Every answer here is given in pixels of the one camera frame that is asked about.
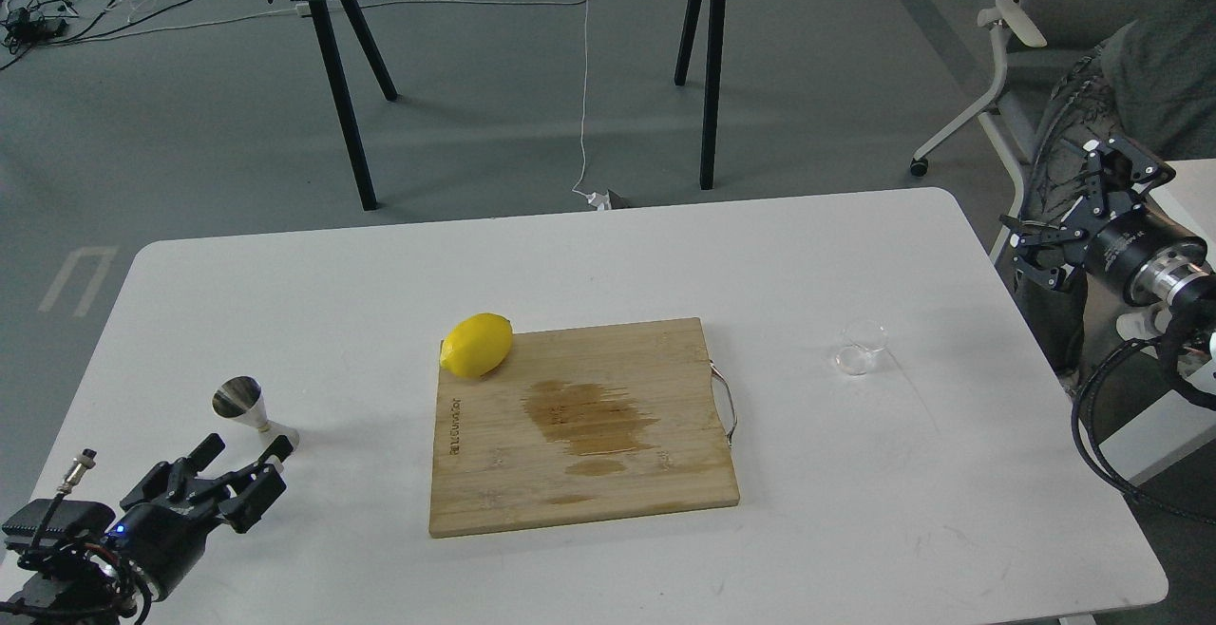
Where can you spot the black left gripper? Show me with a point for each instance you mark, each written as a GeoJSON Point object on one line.
{"type": "Point", "coordinates": [171, 510]}

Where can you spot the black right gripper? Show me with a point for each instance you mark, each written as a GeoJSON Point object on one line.
{"type": "Point", "coordinates": [1116, 235]}

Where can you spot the steel double jigger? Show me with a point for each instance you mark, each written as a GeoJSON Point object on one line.
{"type": "Point", "coordinates": [240, 400]}

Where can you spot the small clear glass cup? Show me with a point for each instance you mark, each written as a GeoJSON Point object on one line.
{"type": "Point", "coordinates": [861, 343]}

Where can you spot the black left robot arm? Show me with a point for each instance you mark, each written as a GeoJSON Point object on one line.
{"type": "Point", "coordinates": [88, 563]}

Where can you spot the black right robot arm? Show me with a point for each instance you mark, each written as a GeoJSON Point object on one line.
{"type": "Point", "coordinates": [1145, 404]}

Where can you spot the seated person grey clothes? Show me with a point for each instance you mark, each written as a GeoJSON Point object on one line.
{"type": "Point", "coordinates": [1151, 81]}

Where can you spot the grey office chair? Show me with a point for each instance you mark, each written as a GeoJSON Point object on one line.
{"type": "Point", "coordinates": [1033, 43]}

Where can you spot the yellow lemon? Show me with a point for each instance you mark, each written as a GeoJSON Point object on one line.
{"type": "Point", "coordinates": [476, 346]}

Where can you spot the bamboo cutting board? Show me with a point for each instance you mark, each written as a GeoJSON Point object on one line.
{"type": "Point", "coordinates": [580, 425]}

